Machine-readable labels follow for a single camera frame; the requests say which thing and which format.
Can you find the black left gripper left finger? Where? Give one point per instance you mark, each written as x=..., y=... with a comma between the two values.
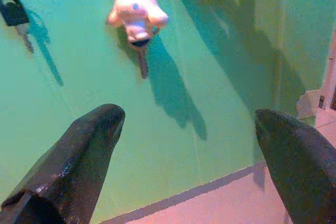
x=73, y=171

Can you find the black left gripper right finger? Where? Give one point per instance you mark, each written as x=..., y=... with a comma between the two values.
x=304, y=171

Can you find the black-headed key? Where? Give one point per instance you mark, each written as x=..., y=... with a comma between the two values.
x=14, y=14

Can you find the white door frame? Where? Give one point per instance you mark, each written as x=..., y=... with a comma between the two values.
x=331, y=77

